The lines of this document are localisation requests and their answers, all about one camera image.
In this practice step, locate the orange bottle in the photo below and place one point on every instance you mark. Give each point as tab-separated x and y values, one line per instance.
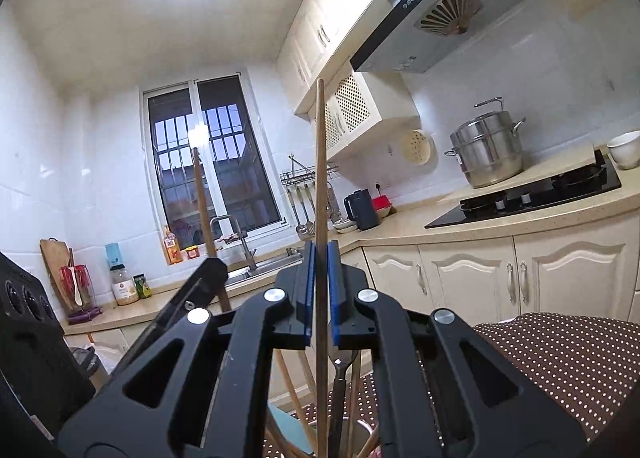
172	248

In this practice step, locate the trash bin with white bag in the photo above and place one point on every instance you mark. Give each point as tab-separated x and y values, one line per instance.
100	358

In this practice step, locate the purple cloth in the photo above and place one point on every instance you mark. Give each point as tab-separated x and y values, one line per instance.
85	315

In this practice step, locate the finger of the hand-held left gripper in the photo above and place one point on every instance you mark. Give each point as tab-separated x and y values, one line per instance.
200	283

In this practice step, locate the blue carton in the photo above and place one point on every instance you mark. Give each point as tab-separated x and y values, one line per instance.
113	255

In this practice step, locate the stainless steel sink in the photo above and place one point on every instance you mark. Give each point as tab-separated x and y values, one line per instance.
265	265

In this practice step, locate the light blue knife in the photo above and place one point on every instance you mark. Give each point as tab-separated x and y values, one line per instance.
287	430

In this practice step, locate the stainless steel steamer pot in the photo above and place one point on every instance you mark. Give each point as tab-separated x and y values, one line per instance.
487	152

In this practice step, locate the small red yellow jar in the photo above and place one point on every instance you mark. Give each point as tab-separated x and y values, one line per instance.
192	253

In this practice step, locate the white label jar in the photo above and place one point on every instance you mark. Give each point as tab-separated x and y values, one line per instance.
124	288

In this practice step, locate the small green jar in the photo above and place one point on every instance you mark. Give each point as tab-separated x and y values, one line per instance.
142	288

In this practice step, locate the leaning wooden chopping board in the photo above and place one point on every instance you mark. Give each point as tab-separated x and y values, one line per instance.
52	263

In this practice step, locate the stack of white dishes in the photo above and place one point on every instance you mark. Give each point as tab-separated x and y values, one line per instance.
345	224

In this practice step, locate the black kettle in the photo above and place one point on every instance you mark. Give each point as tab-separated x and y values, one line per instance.
362	210

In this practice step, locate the round cream colander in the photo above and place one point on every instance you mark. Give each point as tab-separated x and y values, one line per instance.
416	146

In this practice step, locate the red box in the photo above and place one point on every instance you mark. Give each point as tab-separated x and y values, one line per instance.
384	206

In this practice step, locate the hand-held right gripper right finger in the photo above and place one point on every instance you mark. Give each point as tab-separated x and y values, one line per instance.
334	298

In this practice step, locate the brown polka dot tablecloth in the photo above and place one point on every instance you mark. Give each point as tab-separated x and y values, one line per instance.
550	368

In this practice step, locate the grey range hood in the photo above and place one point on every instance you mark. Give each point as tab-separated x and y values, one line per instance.
450	32

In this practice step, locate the hanging metal skimmer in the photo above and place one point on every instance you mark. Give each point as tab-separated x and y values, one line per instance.
333	205

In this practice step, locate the hanging metal spatula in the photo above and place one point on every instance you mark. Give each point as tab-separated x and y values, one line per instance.
308	225

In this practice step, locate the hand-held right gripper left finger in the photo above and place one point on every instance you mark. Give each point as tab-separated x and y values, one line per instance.
310	298

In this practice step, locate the white bowl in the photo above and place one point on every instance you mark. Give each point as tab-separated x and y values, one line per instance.
625	150

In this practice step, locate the pile of wooden chopsticks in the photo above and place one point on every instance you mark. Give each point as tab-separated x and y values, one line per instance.
289	383

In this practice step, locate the barred window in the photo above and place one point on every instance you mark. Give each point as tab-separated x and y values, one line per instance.
235	157

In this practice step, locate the cream base cabinets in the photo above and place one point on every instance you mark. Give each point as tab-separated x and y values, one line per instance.
475	268

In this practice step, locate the long wooden chopstick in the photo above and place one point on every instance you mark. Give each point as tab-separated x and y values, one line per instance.
320	162
205	218

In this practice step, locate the cream upper wall cabinets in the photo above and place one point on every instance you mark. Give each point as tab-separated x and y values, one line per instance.
320	27

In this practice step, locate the black glass gas stove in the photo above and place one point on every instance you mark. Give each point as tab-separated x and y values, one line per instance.
450	220

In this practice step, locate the metal faucet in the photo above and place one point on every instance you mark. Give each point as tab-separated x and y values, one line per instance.
245	248

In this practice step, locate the clear holder with red tools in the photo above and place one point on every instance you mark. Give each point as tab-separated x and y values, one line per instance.
80	288

